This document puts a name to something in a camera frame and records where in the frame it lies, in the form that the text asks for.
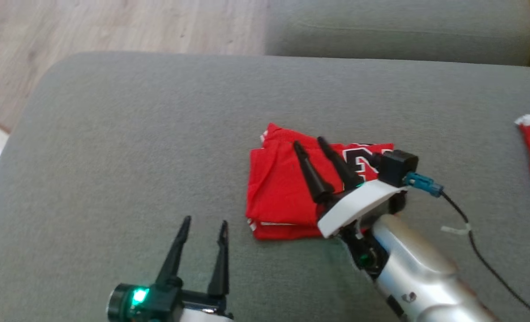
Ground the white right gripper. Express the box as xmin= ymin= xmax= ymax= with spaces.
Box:
xmin=293 ymin=136 xmax=408 ymax=239

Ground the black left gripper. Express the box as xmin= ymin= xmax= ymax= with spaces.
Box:
xmin=107 ymin=216 xmax=235 ymax=322

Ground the teal cable connector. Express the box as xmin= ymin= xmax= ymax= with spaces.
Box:
xmin=403 ymin=173 xmax=445 ymax=198

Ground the grey fabric sofa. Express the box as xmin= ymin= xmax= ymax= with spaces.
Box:
xmin=0 ymin=0 xmax=530 ymax=322

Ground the red jersey with white stripes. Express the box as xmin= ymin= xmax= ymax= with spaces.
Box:
xmin=246 ymin=123 xmax=395 ymax=241

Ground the thin black camera cable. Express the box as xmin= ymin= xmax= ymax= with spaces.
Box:
xmin=440 ymin=190 xmax=530 ymax=322

